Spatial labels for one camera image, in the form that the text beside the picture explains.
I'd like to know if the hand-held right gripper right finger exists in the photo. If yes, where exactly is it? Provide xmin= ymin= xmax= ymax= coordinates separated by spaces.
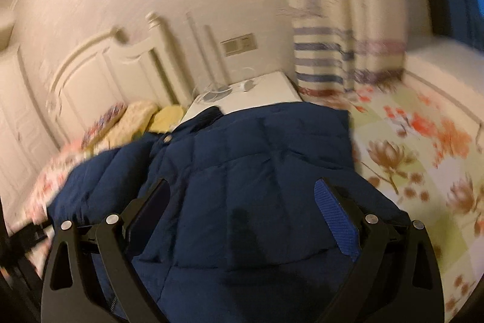
xmin=314 ymin=177 xmax=445 ymax=323

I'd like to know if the floral quilt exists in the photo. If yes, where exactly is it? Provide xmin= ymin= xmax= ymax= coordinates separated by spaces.
xmin=23 ymin=83 xmax=484 ymax=312

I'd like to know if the cream pillow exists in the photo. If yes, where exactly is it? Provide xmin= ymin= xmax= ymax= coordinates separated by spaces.
xmin=102 ymin=100 xmax=159 ymax=150

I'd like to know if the multicolour patterned pillow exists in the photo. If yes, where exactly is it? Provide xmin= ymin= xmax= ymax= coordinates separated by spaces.
xmin=81 ymin=103 xmax=127 ymax=147

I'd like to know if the navy blue puffer jacket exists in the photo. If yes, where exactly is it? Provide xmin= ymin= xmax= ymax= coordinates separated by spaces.
xmin=47 ymin=101 xmax=413 ymax=323

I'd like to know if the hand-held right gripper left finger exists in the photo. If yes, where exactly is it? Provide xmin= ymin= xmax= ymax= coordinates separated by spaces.
xmin=40 ymin=177 xmax=171 ymax=323

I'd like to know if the white window sill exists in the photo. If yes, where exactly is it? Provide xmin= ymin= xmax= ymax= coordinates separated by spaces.
xmin=404 ymin=43 xmax=484 ymax=127

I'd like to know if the yellow pillow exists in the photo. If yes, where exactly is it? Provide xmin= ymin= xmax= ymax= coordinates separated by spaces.
xmin=149 ymin=104 xmax=186 ymax=134

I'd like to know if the white nightstand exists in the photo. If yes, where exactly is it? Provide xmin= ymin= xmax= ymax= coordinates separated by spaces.
xmin=183 ymin=71 xmax=303 ymax=130

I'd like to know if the wall switch panel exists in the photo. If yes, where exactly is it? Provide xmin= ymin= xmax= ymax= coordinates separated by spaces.
xmin=220 ymin=32 xmax=260 ymax=57

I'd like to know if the clear round object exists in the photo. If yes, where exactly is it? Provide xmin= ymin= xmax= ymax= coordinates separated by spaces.
xmin=193 ymin=81 xmax=233 ymax=105

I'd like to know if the white wooden headboard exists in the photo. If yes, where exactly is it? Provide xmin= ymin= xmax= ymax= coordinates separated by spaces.
xmin=41 ymin=13 xmax=190 ymax=142

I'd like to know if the striped floral curtain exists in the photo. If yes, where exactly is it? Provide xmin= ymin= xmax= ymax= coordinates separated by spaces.
xmin=272 ymin=0 xmax=409 ymax=97

